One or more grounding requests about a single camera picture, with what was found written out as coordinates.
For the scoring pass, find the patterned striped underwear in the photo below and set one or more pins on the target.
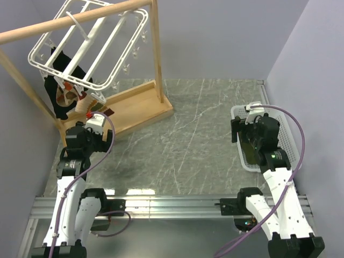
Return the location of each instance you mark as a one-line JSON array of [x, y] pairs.
[[68, 98]]

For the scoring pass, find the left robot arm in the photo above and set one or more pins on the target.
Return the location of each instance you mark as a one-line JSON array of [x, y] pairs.
[[75, 206]]

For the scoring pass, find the black hanging garment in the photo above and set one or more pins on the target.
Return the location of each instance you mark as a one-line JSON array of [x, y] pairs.
[[51, 84]]

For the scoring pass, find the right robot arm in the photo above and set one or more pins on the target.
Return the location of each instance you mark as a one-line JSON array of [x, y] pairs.
[[288, 231]]

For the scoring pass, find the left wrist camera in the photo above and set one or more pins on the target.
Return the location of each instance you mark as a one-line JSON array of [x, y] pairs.
[[95, 124]]

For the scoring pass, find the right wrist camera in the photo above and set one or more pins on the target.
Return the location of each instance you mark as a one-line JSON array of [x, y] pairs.
[[253, 110]]

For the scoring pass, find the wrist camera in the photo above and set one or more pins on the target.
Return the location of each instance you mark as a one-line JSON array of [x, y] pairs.
[[253, 110], [95, 124]]

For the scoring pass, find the white plastic clip hanger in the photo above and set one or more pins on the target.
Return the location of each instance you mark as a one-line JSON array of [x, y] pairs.
[[45, 52]]

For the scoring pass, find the wooden drying rack frame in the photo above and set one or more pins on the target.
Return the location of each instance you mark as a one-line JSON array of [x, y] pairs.
[[137, 106]]

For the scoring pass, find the white plastic basket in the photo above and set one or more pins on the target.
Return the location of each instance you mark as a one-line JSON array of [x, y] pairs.
[[286, 140]]

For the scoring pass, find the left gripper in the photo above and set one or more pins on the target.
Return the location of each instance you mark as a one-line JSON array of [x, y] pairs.
[[102, 146]]

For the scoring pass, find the aluminium mounting rail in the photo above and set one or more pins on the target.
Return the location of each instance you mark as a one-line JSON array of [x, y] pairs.
[[156, 207]]

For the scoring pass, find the olive green underwear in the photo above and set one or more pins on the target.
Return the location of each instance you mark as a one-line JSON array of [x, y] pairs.
[[248, 150]]

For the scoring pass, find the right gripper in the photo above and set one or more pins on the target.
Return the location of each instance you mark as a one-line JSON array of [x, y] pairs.
[[239, 126]]

